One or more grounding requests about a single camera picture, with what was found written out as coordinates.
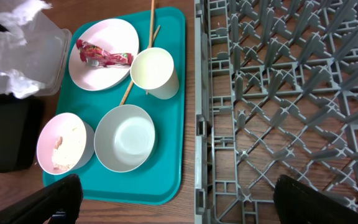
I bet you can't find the cream plastic cup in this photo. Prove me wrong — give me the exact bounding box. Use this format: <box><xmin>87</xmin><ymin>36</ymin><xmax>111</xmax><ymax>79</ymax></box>
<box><xmin>130</xmin><ymin>47</ymin><xmax>179</xmax><ymax>100</ymax></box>

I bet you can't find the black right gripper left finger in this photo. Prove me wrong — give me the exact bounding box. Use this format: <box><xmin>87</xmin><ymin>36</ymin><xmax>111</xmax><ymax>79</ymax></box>
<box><xmin>0</xmin><ymin>174</ymin><xmax>83</xmax><ymax>224</ymax></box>

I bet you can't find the pink round plate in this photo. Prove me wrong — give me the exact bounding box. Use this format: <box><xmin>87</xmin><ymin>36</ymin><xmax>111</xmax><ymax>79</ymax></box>
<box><xmin>68</xmin><ymin>19</ymin><xmax>139</xmax><ymax>91</ymax></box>

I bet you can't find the teal plastic tray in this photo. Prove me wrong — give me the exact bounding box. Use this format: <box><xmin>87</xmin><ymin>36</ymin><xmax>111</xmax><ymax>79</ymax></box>
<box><xmin>56</xmin><ymin>7</ymin><xmax>186</xmax><ymax>205</ymax></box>

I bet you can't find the rice food waste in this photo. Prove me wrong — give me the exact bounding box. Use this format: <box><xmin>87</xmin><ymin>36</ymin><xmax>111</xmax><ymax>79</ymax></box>
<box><xmin>52</xmin><ymin>126</ymin><xmax>86</xmax><ymax>170</ymax></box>

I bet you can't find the clear plastic bin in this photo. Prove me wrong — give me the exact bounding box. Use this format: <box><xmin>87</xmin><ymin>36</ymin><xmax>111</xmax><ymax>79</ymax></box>
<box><xmin>0</xmin><ymin>12</ymin><xmax>72</xmax><ymax>99</ymax></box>

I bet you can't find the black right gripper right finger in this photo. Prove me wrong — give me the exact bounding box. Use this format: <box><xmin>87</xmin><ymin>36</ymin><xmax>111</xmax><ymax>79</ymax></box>
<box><xmin>273</xmin><ymin>175</ymin><xmax>358</xmax><ymax>224</ymax></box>

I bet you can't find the black tray bin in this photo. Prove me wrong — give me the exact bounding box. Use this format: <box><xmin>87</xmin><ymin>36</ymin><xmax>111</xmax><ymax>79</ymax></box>
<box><xmin>0</xmin><ymin>95</ymin><xmax>44</xmax><ymax>173</ymax></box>

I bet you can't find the grey dishwasher rack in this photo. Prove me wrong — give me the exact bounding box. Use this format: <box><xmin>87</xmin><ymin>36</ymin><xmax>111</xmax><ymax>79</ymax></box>
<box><xmin>195</xmin><ymin>0</ymin><xmax>358</xmax><ymax>223</ymax></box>

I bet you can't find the grey-white bowl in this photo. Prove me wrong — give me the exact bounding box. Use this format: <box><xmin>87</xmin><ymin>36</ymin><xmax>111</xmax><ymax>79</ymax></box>
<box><xmin>94</xmin><ymin>105</ymin><xmax>157</xmax><ymax>173</ymax></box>

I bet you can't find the red snack wrapper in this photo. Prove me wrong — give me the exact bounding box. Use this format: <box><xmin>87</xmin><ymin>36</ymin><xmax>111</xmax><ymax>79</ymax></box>
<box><xmin>75</xmin><ymin>39</ymin><xmax>134</xmax><ymax>67</ymax></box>

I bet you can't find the white napkin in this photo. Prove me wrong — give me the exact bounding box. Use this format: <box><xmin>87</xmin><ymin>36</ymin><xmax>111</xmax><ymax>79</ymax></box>
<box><xmin>0</xmin><ymin>0</ymin><xmax>53</xmax><ymax>99</ymax></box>

